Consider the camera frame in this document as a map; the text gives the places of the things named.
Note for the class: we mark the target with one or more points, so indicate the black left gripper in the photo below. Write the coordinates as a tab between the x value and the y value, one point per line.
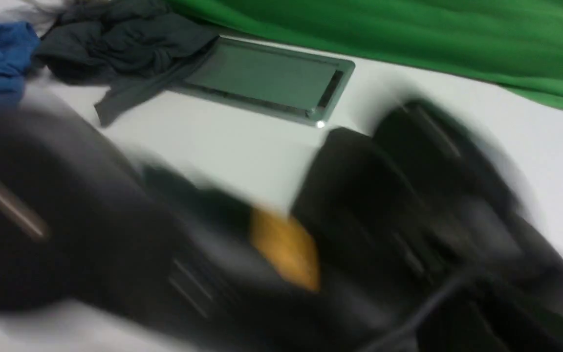
426	245

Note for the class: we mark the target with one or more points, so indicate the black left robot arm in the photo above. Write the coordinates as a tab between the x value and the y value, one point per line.
78	220

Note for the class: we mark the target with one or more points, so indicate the dark slate crumpled shirt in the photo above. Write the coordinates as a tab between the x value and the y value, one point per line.
138	48

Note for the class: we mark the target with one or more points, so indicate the green backdrop cloth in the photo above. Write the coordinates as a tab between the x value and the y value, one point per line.
515	44

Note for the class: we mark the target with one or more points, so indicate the white crumpled cloth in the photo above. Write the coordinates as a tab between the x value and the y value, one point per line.
39	13

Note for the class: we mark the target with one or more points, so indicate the silver table cable hatch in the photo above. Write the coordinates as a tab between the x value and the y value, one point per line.
283	83

